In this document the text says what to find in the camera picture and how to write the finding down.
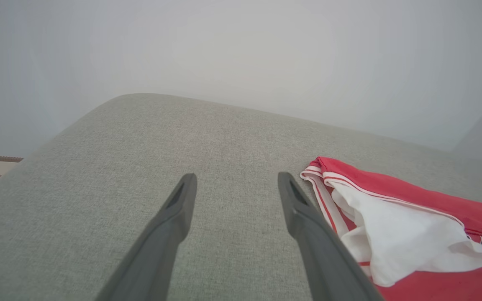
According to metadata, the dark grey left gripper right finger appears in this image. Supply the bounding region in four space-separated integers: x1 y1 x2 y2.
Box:
277 171 385 301

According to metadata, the red and white basketball jersey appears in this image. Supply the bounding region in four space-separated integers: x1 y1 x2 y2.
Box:
300 157 482 301

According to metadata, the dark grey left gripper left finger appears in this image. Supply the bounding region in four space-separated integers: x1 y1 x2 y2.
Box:
95 173 198 301

